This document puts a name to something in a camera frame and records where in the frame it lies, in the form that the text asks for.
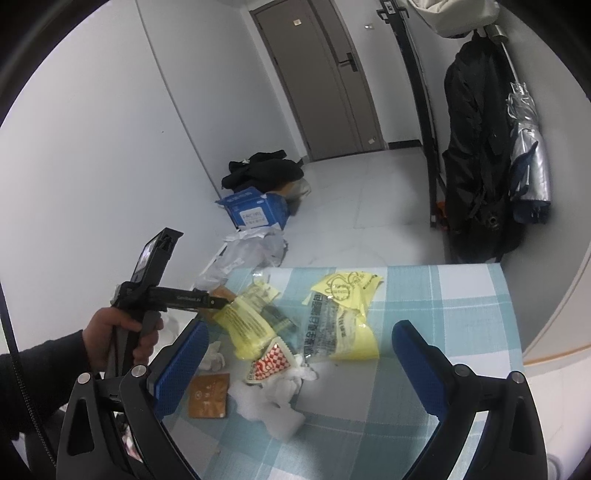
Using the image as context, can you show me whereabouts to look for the red checkered wrapper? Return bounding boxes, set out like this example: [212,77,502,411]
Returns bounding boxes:
[244,336,297,385]

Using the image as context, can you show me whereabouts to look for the black hanging coat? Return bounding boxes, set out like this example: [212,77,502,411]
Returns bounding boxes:
[442,31,526,265]

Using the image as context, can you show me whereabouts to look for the black cable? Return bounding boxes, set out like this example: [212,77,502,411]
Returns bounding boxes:
[0,281,60,468]

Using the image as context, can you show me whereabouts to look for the black clothes pile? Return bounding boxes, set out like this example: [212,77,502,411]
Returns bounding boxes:
[221,148,306,191]

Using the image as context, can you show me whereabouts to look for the white puffy jacket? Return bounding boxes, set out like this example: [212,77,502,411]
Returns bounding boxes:
[410,0,505,38]

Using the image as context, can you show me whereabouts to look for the large white crumpled tissue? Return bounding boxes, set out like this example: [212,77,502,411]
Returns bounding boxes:
[230,360,320,440]

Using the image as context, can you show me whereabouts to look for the large yellow clear bread bag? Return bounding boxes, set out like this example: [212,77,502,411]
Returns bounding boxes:
[301,271,385,364]

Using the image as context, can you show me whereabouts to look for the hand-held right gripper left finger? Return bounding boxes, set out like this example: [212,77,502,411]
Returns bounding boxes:
[56,318,211,480]

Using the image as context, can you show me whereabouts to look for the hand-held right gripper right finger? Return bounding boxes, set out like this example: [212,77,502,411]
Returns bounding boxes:
[392,320,548,480]

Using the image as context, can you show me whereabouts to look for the brown sachet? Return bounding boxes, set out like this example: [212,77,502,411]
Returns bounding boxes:
[187,372,231,419]

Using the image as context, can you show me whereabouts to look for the clear plastic bags pile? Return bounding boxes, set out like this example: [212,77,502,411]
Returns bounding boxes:
[193,230,290,289]

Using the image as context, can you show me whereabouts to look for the metal hanging rod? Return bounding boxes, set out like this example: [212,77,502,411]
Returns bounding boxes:
[480,25,521,86]

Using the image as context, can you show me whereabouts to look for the small yellow clear wrapper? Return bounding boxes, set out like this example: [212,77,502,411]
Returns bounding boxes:
[214,282,302,361]

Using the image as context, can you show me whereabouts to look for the blue cardboard box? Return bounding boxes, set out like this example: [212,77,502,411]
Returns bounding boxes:
[214,188,290,232]

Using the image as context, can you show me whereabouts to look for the person's left forearm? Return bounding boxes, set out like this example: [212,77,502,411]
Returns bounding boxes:
[0,337,95,441]

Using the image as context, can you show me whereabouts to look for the person's left hand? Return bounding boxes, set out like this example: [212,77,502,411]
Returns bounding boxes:
[83,306,164,371]

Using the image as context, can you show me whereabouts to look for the silver folded umbrella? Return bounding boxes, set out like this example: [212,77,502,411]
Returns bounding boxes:
[505,80,553,225]

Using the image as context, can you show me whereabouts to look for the grey brown door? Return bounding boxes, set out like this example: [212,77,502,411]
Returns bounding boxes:
[250,0,387,162]

